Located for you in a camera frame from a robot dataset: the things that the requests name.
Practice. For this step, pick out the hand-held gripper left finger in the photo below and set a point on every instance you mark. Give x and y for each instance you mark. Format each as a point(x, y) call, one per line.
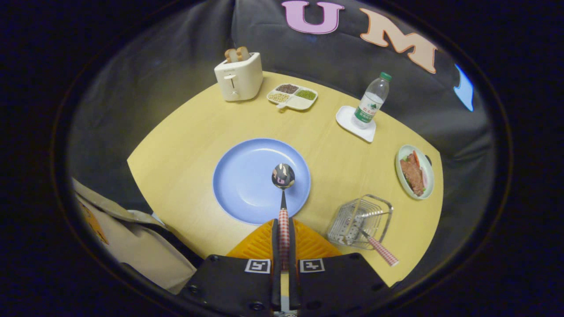
point(238, 286)

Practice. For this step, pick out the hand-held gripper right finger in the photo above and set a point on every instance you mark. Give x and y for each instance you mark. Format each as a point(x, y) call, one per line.
point(335, 284)

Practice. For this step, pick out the blue round plate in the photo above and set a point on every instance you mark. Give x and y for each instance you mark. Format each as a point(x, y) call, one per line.
point(246, 176)

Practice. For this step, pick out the meat and vegetable food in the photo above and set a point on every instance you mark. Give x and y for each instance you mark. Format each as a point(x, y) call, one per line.
point(413, 174)

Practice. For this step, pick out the pale green plate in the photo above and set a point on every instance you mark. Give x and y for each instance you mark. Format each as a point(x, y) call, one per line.
point(428, 174)

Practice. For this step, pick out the white square coaster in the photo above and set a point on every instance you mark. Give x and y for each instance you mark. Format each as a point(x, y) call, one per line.
point(346, 118)

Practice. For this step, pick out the clear water bottle green cap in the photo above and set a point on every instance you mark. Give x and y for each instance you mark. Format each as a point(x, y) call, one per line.
point(369, 103)

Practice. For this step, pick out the white divided dish with beans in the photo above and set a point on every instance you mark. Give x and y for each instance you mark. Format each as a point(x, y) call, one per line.
point(299, 102)

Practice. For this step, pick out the white toaster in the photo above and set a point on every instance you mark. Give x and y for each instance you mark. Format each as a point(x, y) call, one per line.
point(240, 81)

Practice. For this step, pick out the toasted bread slice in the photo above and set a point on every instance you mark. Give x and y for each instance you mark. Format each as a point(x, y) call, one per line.
point(243, 53)
point(231, 55)

